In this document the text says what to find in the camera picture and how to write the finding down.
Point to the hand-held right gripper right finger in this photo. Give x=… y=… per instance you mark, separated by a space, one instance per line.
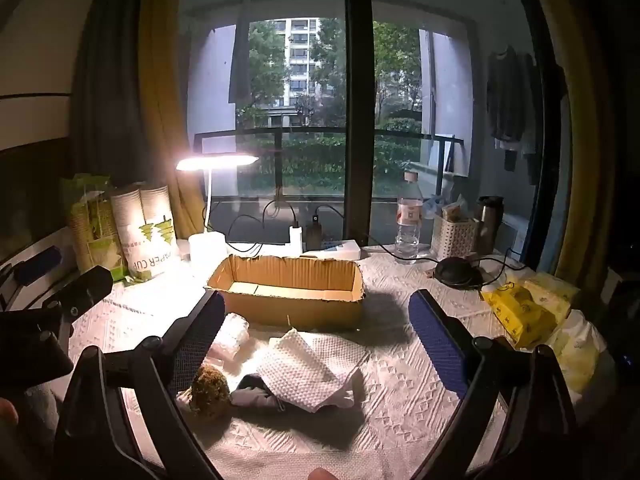
x=435 y=340

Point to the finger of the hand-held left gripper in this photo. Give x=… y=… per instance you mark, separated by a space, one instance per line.
x=85 y=285
x=40 y=265

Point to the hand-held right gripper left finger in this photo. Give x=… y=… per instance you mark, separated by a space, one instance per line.
x=200 y=340

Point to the clear plastic wrap piece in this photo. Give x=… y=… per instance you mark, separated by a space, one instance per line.
x=230 y=335

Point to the dark grey knit glove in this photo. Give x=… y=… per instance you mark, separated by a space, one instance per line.
x=250 y=395

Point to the cardboard box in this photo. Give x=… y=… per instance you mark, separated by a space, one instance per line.
x=290 y=310

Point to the white paper towel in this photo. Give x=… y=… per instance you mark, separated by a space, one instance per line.
x=310 y=365

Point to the person's left hand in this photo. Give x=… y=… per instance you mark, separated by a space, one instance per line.
x=7 y=412

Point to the brown green fuzzy ball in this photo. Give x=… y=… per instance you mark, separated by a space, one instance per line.
x=210 y=390

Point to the black round device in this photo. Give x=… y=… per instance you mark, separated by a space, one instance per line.
x=455 y=272

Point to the white embossed tablecloth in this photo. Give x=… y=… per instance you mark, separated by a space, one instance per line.
x=400 y=410

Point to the white paper cup pack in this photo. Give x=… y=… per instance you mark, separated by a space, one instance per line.
x=150 y=240

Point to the white perforated basket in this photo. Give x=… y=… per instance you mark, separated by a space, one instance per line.
x=452 y=240

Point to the clear water bottle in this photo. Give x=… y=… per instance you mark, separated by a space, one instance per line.
x=409 y=230

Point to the white power strip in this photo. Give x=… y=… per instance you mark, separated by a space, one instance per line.
x=345 y=250

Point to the steel thermos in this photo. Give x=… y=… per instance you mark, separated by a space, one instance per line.
x=490 y=225

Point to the snack packets in basket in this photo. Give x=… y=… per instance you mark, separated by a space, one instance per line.
x=457 y=212

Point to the pale yellow tissue pack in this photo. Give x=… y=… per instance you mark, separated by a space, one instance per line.
x=555 y=290

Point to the blue plastic bag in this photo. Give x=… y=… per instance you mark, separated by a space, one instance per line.
x=435 y=207

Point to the white charger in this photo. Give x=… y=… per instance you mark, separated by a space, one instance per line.
x=296 y=237

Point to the black charger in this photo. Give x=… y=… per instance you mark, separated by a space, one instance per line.
x=314 y=235

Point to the white desk lamp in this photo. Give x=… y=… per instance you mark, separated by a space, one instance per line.
x=215 y=161

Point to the grey curtain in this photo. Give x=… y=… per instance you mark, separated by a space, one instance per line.
x=105 y=85

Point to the balcony railing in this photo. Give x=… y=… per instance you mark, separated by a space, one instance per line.
x=235 y=132

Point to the yellow curtain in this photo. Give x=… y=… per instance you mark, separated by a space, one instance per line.
x=580 y=135
x=160 y=85

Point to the hanging dark sweater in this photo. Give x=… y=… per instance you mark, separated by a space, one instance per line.
x=507 y=95

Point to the hanging grey garment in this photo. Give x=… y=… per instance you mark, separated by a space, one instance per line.
x=239 y=60

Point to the black window frame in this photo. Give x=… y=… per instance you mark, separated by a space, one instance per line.
x=359 y=110

